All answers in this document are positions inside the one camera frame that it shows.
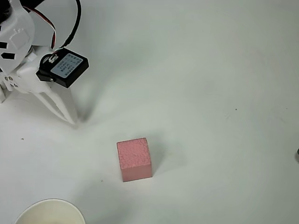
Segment pink foam cube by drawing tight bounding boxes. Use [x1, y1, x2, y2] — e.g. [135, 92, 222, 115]
[116, 137, 153, 182]

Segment black camera cable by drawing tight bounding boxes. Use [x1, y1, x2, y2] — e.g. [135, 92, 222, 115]
[61, 0, 83, 49]

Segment red white black servo wire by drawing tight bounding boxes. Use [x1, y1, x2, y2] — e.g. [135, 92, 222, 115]
[22, 6, 58, 51]

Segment black camera box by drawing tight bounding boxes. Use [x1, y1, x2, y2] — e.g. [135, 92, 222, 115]
[36, 48, 90, 89]

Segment white paper cup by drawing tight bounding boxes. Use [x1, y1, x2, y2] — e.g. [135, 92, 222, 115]
[14, 198, 86, 224]

